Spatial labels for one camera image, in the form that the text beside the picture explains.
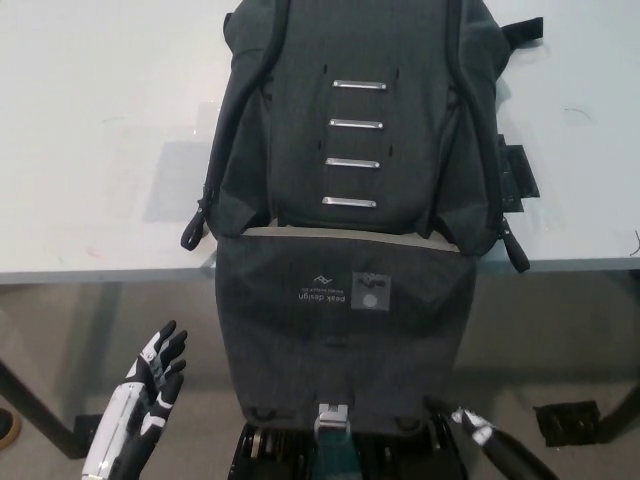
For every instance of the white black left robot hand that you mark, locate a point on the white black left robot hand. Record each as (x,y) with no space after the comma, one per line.
(125,420)

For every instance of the dark grey backpack brown trim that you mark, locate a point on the dark grey backpack brown trim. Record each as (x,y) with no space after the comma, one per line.
(350,200)

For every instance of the black patterned floor patch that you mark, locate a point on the black patterned floor patch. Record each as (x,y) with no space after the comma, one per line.
(567,424)
(87,427)

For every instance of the black metal table leg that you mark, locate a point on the black metal table leg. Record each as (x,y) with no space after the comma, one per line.
(40,410)
(622,395)

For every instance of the dark shoe tan sole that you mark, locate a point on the dark shoe tan sole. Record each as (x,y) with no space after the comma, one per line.
(7,429)

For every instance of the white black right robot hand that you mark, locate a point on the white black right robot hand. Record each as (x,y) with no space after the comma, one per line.
(500,450)

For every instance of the clear plastic sheet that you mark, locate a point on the clear plastic sheet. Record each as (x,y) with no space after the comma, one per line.
(182,170)

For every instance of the black tape patch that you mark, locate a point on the black tape patch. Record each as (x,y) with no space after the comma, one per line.
(522,175)

